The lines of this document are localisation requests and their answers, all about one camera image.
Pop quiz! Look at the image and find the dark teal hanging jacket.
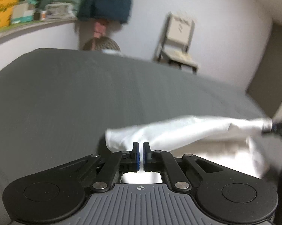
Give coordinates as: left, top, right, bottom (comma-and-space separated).
77, 0, 132, 24

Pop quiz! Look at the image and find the yellow cardboard box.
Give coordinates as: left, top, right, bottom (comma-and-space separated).
0, 0, 19, 28

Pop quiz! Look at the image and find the white cloth garment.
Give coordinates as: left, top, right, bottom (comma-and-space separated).
105, 115, 272, 178

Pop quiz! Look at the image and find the beige folding chair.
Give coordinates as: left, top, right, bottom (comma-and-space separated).
156, 12, 198, 74

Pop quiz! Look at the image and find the grey bed sheet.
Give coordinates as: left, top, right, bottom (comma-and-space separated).
0, 48, 282, 224

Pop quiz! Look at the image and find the grey window shelf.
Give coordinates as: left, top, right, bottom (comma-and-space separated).
0, 18, 77, 39

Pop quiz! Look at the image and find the woven basket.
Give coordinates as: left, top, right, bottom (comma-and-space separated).
82, 37, 121, 51

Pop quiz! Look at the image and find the teal white box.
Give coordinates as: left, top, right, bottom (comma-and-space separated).
11, 2, 36, 24

